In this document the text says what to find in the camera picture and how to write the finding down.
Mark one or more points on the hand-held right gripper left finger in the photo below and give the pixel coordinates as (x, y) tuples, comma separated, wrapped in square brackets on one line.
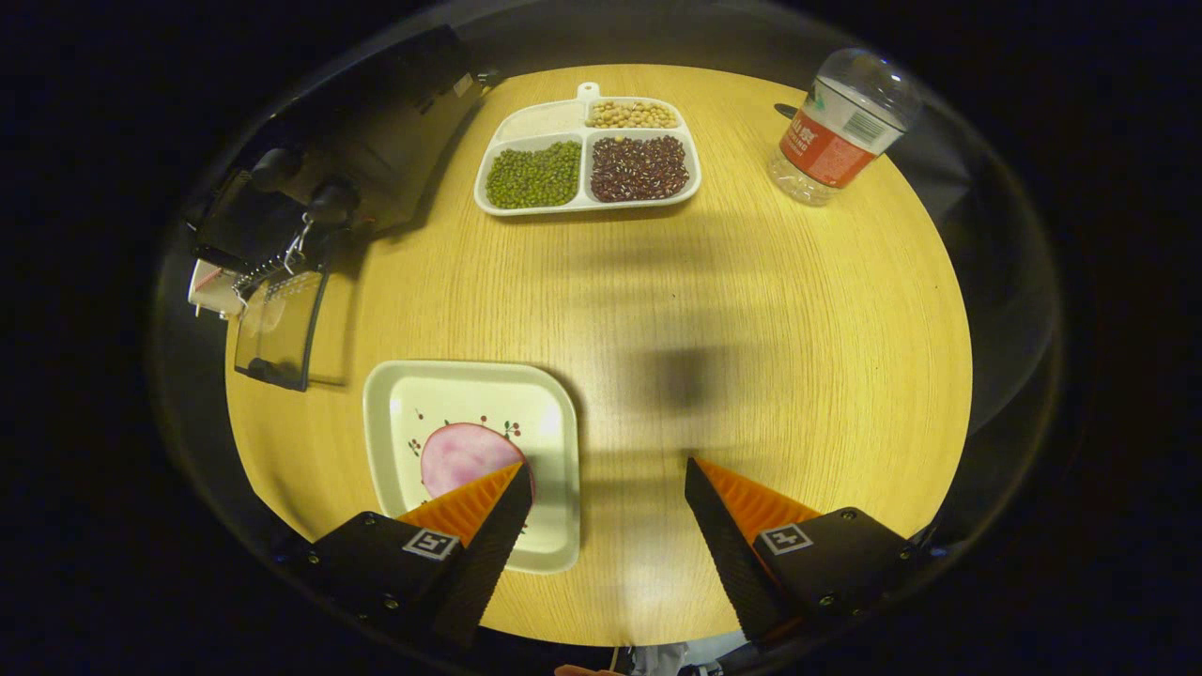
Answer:
[(488, 563)]

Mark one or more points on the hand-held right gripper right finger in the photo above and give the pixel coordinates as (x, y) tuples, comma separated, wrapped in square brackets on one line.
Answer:
[(732, 573)]

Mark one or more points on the pink round food slice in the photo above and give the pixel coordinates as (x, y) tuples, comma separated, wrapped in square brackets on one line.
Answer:
[(465, 460)]

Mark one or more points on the white square plate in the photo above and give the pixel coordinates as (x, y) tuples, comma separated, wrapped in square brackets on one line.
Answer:
[(394, 422)]

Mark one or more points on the black electric oven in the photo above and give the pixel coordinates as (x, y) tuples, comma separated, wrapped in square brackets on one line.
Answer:
[(394, 122)]

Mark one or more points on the small white appliance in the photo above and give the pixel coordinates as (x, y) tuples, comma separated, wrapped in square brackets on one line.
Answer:
[(211, 293)]

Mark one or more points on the green mung beans pile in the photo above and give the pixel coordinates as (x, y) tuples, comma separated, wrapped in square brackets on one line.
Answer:
[(533, 176)]

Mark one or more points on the white divided tray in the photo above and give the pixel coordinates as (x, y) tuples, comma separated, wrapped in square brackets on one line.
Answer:
[(584, 169)]

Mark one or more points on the dark red beans pile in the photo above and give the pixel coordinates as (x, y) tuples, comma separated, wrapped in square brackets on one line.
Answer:
[(639, 168)]

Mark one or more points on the clear bottle with red label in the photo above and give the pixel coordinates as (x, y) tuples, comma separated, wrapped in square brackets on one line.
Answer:
[(831, 141)]

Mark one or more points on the yellow soybeans pile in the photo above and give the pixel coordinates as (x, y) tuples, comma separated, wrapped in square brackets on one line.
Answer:
[(633, 115)]

